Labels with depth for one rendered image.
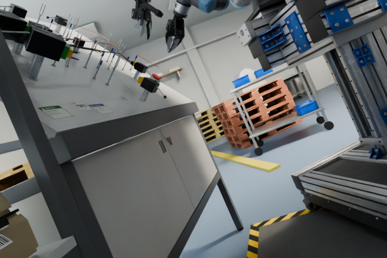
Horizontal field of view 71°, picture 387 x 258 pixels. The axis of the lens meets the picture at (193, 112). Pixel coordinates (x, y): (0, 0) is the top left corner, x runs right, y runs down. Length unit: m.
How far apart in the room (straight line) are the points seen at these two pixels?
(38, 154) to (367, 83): 1.29
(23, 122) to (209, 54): 8.23
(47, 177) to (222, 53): 8.39
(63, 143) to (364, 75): 1.22
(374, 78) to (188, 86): 7.21
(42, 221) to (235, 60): 8.40
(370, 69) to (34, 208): 1.36
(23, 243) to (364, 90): 1.31
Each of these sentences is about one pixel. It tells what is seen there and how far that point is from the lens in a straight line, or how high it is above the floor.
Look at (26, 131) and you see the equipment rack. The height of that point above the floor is 0.88.
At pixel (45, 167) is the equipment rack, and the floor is 0.80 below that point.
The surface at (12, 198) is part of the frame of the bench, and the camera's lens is 0.83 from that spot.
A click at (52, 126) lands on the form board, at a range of 0.70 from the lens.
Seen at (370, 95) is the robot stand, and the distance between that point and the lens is 1.42.
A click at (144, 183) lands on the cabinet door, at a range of 0.95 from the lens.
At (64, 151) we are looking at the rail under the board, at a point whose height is 0.82.
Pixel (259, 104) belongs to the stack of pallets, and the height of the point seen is 0.55.
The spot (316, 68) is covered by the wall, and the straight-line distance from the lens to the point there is 9.31.
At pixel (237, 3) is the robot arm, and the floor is 1.30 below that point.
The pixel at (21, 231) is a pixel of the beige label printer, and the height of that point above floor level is 0.71.
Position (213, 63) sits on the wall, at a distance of 8.67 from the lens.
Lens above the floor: 0.77
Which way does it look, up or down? 1 degrees up
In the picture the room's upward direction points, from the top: 24 degrees counter-clockwise
